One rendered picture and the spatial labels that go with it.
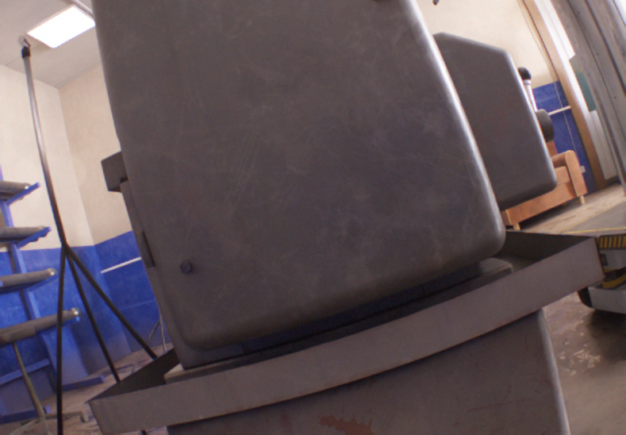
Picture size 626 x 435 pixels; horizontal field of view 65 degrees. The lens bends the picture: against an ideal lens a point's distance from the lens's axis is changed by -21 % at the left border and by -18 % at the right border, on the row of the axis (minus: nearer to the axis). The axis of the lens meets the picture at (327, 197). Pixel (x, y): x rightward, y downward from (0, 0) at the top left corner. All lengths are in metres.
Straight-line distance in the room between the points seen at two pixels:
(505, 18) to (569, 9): 4.70
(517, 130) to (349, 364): 0.42
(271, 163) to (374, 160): 0.13
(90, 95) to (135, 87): 6.32
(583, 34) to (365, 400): 1.58
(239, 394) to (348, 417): 0.16
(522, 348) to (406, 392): 0.18
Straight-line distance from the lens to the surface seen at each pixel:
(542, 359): 0.88
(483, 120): 0.88
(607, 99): 2.05
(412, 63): 0.77
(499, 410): 0.88
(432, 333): 0.80
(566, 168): 5.75
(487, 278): 0.87
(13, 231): 4.81
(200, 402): 0.86
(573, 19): 2.08
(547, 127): 1.02
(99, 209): 6.88
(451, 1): 6.71
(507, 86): 0.90
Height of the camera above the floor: 0.60
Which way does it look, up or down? 3 degrees up
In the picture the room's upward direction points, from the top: 19 degrees counter-clockwise
